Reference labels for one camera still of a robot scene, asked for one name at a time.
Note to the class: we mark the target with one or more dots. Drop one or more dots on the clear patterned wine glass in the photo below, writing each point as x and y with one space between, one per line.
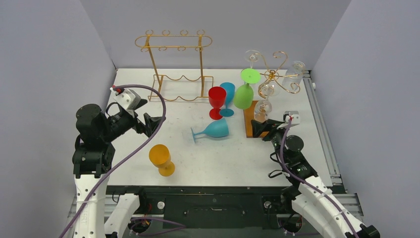
293 76

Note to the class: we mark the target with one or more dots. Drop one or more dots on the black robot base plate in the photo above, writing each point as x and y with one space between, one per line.
212 207

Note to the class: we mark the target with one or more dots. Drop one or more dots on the green plastic goblet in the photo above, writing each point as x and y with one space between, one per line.
244 94

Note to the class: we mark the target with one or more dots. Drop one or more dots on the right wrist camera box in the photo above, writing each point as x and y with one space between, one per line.
291 118

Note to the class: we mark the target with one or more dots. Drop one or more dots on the blue plastic goblet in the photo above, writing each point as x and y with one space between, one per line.
216 129
230 91

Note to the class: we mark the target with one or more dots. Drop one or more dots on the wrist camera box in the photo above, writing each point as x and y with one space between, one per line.
126 98
291 118

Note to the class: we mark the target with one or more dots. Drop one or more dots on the gold hook rack wooden base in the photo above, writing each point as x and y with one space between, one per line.
270 75

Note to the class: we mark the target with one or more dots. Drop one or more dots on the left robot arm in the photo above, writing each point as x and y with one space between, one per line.
92 166

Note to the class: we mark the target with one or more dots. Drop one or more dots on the aluminium table frame rail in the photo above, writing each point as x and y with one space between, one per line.
349 200

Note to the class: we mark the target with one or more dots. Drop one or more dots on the orange plastic goblet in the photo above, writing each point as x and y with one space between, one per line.
160 157

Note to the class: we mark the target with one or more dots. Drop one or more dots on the small clear front wine glass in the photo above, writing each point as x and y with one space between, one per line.
252 56

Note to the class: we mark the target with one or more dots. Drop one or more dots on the tall gold wire glass rack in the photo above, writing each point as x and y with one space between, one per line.
161 80

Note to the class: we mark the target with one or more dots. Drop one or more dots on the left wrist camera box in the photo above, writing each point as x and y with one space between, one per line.
126 98

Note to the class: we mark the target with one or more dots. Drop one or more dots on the red plastic goblet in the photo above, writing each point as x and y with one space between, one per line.
217 96

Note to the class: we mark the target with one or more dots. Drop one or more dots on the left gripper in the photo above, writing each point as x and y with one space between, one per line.
151 123

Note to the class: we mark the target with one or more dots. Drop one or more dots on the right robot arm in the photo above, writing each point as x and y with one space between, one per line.
308 196

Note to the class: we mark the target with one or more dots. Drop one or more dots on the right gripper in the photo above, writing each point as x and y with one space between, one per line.
269 132

